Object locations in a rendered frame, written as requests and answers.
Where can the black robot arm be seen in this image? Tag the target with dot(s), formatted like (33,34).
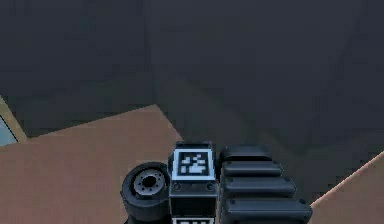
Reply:
(256,186)

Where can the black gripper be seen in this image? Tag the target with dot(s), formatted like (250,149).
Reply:
(146,193)

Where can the tan framed window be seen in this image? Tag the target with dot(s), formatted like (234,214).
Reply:
(6,131)

